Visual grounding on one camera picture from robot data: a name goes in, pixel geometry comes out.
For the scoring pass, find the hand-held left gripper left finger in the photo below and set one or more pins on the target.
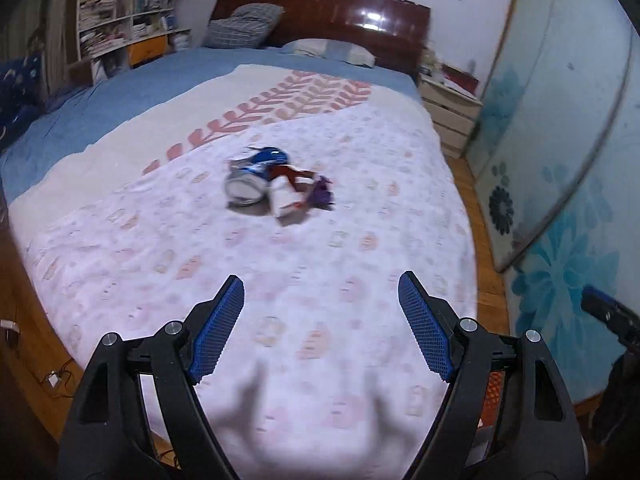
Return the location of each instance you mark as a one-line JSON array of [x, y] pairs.
[[217, 332]]

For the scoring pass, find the blue and white can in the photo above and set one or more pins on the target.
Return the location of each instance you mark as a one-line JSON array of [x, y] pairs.
[[250, 180]]

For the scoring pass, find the dark wooden headboard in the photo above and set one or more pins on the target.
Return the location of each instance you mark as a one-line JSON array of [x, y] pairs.
[[320, 15]]

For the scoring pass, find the beige curtain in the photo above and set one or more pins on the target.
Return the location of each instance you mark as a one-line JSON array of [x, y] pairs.
[[45, 25]]

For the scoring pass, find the grey plaid pillow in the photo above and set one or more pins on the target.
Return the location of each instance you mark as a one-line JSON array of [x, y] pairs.
[[240, 25]]

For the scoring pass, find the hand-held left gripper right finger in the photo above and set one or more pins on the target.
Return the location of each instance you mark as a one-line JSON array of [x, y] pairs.
[[425, 330]]

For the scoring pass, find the blue and beige pillow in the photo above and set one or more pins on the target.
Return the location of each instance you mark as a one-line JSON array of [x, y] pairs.
[[325, 51]]

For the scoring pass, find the flower-print wardrobe door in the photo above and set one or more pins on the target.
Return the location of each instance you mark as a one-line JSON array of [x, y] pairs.
[[560, 135]]

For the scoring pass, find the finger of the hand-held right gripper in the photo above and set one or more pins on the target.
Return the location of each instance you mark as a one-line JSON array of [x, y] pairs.
[[607, 310]]

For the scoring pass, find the purple wrapper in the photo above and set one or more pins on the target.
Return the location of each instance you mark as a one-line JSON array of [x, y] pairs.
[[320, 192]]

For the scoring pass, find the red box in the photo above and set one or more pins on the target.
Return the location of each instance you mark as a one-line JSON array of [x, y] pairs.
[[462, 80]]

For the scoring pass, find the white pink bear-print blanket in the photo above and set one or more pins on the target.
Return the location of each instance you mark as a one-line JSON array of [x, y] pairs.
[[250, 270]]

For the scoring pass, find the cream nightstand with drawers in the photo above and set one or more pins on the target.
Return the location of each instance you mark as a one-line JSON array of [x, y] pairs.
[[447, 110]]

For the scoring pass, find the blue bedsheet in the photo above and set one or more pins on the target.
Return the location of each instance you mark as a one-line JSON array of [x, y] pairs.
[[125, 95]]

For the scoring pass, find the white bookshelf with books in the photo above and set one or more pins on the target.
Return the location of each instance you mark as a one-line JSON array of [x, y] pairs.
[[125, 5]]

